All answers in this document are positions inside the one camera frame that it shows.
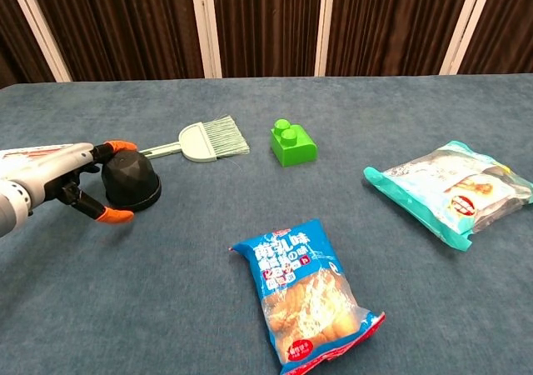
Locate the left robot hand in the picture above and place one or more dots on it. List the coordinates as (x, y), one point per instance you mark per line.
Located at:
(58, 166)

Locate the black faceted cup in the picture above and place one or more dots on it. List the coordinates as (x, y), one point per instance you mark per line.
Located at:
(129, 175)

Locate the black round lid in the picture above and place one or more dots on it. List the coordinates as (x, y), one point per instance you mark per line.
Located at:
(152, 199)

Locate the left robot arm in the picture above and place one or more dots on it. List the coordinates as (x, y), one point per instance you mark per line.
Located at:
(12, 206)

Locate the mint green hand brush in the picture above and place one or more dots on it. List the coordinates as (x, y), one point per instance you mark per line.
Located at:
(204, 143)

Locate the white printed card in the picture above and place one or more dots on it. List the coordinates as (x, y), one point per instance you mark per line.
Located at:
(16, 154)

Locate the green toy building block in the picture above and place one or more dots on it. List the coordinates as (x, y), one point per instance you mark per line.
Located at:
(293, 150)

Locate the blue biscuit snack bag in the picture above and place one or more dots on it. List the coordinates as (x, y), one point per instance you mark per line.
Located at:
(300, 283)

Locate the teal clear snack bag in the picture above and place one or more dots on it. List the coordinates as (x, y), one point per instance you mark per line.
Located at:
(433, 187)

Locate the white screen frame post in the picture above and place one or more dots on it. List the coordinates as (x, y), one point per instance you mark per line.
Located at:
(206, 29)
(41, 29)
(325, 25)
(466, 25)

